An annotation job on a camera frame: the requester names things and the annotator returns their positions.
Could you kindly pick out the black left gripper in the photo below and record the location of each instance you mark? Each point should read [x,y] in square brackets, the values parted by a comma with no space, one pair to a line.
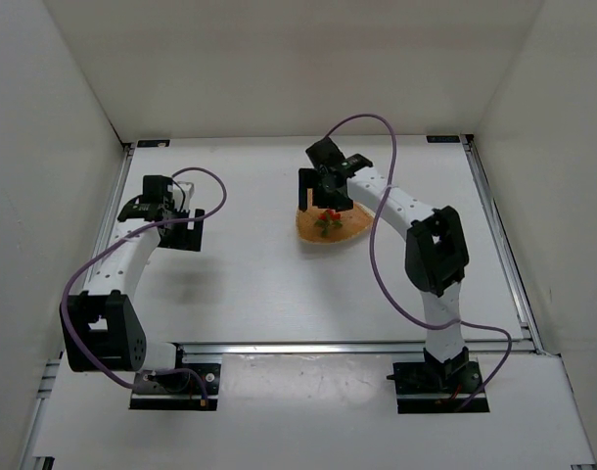
[182,234]

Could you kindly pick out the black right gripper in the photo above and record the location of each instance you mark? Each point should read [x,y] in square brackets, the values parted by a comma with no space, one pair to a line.
[325,197]

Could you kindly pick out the fake cherry tomato sprig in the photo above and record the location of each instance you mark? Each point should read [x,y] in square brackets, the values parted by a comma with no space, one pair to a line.
[327,221]

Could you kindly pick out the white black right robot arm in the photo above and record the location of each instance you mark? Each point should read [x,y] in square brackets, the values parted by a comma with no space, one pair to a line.
[436,253]

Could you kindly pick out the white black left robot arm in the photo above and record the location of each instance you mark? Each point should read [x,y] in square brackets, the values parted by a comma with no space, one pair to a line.
[103,315]

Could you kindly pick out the woven bamboo fruit basket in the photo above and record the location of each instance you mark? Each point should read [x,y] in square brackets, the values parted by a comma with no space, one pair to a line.
[355,222]

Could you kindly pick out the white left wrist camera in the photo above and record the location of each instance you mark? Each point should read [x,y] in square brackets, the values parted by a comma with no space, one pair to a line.
[182,192]

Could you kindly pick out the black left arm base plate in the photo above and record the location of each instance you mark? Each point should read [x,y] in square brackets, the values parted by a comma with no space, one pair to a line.
[181,391]

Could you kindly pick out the left aluminium frame rail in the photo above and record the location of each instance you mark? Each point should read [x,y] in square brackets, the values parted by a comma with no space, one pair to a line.
[50,371]

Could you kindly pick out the aluminium frame rail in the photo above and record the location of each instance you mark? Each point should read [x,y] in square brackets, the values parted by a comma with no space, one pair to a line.
[50,371]
[544,194]

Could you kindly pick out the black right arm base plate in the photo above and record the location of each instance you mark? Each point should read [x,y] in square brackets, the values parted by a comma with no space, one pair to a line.
[419,391]

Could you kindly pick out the right aluminium frame rail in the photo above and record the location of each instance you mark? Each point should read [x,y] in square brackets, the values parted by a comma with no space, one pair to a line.
[544,194]

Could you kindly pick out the aluminium table edge rail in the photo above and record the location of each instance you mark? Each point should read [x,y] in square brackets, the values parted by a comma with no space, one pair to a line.
[524,346]

